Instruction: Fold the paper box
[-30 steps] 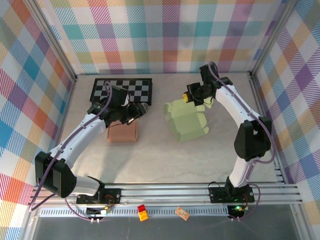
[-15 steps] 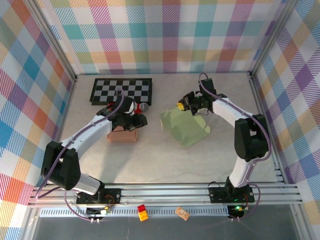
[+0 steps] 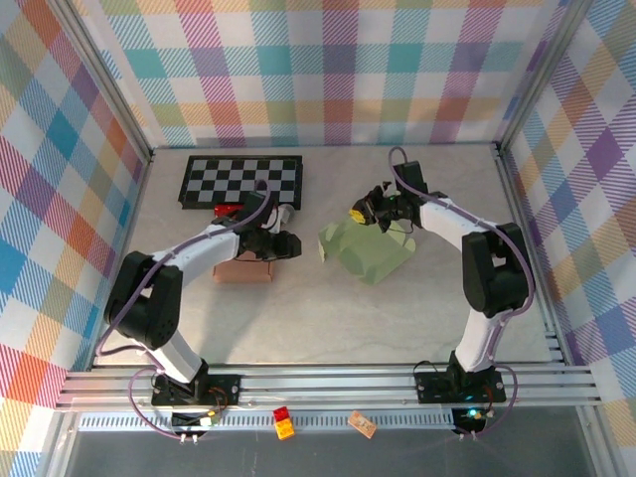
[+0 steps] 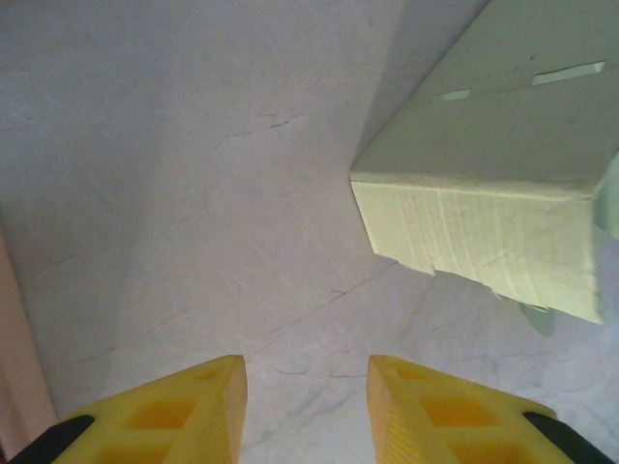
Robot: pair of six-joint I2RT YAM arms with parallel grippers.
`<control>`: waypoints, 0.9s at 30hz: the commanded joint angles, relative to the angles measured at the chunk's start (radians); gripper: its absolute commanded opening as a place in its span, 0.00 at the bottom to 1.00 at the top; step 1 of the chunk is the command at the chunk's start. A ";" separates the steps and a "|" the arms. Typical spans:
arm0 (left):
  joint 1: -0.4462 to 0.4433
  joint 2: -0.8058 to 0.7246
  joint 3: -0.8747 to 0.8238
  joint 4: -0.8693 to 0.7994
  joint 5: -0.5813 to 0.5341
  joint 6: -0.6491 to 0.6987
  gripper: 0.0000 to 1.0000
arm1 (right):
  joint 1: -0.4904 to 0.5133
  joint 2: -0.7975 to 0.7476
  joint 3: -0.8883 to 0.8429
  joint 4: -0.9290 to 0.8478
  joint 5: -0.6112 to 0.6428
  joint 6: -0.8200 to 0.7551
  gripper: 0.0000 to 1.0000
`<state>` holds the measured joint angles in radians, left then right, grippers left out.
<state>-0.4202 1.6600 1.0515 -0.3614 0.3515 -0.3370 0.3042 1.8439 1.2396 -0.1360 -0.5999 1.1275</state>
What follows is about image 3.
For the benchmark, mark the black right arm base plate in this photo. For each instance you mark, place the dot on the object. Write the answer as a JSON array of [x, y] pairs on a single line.
[[432, 390]]

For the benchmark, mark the small orange wooden tag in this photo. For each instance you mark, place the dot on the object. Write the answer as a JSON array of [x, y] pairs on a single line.
[[362, 424]]

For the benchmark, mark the green paper box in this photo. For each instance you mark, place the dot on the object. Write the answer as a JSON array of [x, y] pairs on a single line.
[[372, 258]]

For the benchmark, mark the black and white chessboard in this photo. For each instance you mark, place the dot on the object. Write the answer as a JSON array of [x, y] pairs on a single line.
[[223, 181]]

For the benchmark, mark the red and yellow toy brick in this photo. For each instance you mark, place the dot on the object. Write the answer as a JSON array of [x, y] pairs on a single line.
[[283, 423]]

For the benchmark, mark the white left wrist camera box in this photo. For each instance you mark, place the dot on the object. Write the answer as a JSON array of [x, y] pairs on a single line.
[[275, 218]]

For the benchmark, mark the grey metal cylinder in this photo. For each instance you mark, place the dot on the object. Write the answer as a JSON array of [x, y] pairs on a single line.
[[288, 213]]

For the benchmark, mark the aluminium frame rail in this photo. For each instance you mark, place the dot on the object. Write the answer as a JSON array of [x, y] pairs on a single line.
[[323, 387]]

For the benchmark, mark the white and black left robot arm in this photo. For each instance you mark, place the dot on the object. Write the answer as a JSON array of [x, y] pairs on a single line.
[[144, 308]]

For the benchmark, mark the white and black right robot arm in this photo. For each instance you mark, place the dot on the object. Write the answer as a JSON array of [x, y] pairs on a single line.
[[492, 273]]

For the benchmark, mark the aluminium corner post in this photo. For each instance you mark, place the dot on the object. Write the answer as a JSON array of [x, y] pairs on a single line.
[[540, 74], [104, 74]]

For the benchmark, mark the red toy brick block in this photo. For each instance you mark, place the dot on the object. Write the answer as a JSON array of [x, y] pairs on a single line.
[[228, 211]]

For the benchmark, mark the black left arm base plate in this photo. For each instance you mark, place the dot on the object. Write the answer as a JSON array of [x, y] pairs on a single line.
[[226, 387]]

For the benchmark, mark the aluminium side rail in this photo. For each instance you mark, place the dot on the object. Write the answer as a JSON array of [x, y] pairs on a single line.
[[140, 194], [523, 223]]

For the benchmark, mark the pink paper box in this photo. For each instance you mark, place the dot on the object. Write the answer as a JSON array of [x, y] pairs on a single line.
[[243, 273]]

